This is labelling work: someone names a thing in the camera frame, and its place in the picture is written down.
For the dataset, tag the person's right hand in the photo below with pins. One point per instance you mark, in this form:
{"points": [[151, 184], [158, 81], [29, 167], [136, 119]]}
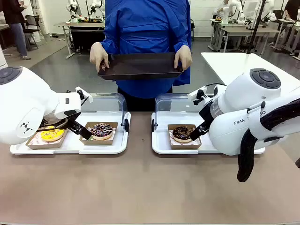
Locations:
{"points": [[99, 56]]}

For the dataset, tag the dark chocolate donut in box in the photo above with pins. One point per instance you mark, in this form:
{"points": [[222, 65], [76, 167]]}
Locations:
{"points": [[185, 145]]}

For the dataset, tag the person in blue coat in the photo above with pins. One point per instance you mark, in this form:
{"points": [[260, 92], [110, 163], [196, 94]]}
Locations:
{"points": [[147, 23]]}

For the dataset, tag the white display tray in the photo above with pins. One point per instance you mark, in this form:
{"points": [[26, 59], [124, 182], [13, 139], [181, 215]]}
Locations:
{"points": [[70, 147], [161, 140]]}

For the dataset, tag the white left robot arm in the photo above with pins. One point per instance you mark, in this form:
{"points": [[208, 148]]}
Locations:
{"points": [[25, 105]]}

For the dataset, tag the chocolate donut with white drizzle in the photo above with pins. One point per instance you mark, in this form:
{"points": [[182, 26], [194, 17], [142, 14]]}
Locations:
{"points": [[101, 131]]}

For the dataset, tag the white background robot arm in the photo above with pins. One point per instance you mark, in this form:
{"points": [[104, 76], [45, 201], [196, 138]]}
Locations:
{"points": [[97, 7], [72, 9], [234, 9]]}

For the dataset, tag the background person in white shirt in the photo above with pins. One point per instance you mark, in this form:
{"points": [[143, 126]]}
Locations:
{"points": [[221, 9]]}

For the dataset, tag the black office chair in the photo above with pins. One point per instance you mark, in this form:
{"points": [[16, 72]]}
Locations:
{"points": [[31, 30]]}

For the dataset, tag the black table edge clamp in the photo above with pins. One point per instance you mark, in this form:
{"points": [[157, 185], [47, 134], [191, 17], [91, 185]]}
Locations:
{"points": [[295, 161]]}

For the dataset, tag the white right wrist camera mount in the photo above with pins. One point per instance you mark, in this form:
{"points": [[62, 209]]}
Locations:
{"points": [[199, 95]]}

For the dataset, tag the person's left hand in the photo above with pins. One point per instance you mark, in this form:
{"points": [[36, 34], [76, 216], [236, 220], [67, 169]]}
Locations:
{"points": [[184, 57]]}

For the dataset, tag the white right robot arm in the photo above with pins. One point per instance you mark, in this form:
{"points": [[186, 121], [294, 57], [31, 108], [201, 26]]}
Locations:
{"points": [[236, 126]]}

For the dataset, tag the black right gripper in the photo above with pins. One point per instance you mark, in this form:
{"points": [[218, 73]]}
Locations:
{"points": [[207, 113]]}

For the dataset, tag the dark brown serving tray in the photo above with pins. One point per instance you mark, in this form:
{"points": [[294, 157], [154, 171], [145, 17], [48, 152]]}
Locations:
{"points": [[140, 65]]}

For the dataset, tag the person's left forearm blue sleeve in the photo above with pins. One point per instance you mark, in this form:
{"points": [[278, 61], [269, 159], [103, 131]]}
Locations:
{"points": [[182, 38]]}

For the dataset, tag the beige background workbench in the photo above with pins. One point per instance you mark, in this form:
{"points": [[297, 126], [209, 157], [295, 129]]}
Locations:
{"points": [[243, 32]]}

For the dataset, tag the background person in dark top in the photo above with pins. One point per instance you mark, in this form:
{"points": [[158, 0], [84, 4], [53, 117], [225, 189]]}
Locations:
{"points": [[14, 23]]}

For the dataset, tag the person's right forearm blue sleeve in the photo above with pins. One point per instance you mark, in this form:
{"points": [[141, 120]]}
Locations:
{"points": [[110, 43]]}

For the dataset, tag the white side table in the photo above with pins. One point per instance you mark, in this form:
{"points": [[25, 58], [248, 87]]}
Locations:
{"points": [[220, 63]]}

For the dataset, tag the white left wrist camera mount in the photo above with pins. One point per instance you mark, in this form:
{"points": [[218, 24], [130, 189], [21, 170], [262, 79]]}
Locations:
{"points": [[85, 96]]}

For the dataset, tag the yellow sprinkled donut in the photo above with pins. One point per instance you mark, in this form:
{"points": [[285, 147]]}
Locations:
{"points": [[52, 135]]}

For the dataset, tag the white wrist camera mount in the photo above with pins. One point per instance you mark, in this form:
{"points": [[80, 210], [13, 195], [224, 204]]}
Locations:
{"points": [[85, 96], [199, 95]]}

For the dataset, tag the grey background workbench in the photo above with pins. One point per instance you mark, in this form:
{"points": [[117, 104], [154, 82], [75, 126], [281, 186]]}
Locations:
{"points": [[79, 24]]}

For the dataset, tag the black tripod pole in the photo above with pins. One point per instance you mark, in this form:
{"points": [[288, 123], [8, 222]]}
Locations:
{"points": [[254, 25]]}

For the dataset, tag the yellow frosted donut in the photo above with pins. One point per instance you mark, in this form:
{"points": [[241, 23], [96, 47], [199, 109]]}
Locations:
{"points": [[47, 144]]}

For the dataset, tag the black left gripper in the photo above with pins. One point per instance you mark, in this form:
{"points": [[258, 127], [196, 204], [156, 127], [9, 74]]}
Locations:
{"points": [[59, 122]]}

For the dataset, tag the sprinkled chocolate donut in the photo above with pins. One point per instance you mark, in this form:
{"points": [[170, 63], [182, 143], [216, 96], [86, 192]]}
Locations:
{"points": [[103, 141]]}

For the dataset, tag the clear plastic tray lid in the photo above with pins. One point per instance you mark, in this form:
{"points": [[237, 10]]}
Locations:
{"points": [[168, 103], [112, 105]]}

